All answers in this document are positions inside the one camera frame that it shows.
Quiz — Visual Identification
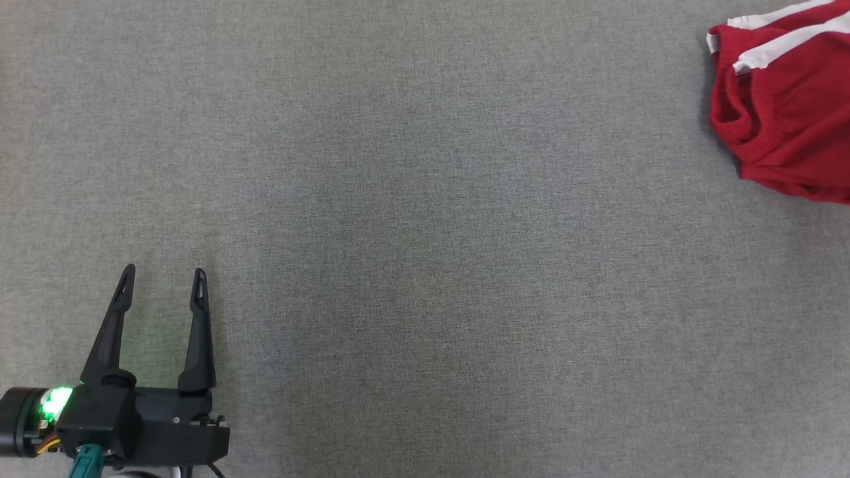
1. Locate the red shorts white trim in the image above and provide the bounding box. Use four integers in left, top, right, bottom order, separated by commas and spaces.
705, 0, 850, 205

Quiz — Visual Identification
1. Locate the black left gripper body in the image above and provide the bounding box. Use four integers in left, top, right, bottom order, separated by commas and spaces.
129, 387, 231, 469

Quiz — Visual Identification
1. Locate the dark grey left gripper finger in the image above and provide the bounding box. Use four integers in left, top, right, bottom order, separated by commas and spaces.
79, 264, 137, 386
177, 268, 218, 395

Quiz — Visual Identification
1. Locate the teal-plug left camera cable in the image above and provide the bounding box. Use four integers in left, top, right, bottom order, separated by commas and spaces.
66, 443, 107, 478

